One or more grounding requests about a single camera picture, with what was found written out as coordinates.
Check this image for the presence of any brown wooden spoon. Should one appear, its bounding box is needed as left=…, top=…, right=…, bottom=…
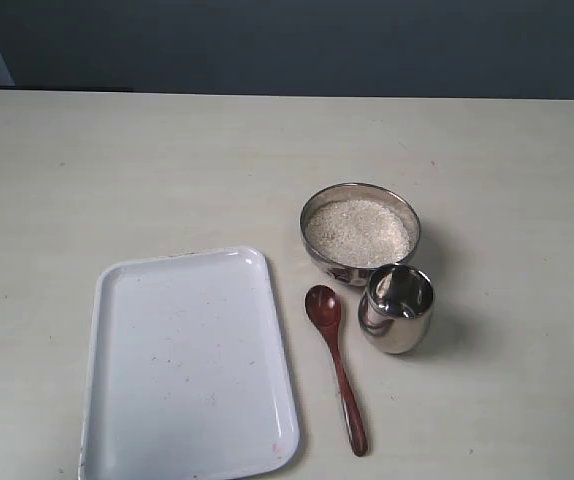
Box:
left=304, top=285, right=368, bottom=457

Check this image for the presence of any steel bowl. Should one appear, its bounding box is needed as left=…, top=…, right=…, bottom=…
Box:
left=299, top=183, right=422, bottom=287

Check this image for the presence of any white rice in bowl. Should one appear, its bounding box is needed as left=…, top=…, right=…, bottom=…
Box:
left=305, top=199, right=411, bottom=268

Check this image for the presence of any steel cup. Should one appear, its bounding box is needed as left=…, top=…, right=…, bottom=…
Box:
left=357, top=264, right=435, bottom=355

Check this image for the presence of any white rectangular plastic tray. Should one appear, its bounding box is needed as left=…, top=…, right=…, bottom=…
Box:
left=78, top=246, right=300, bottom=479

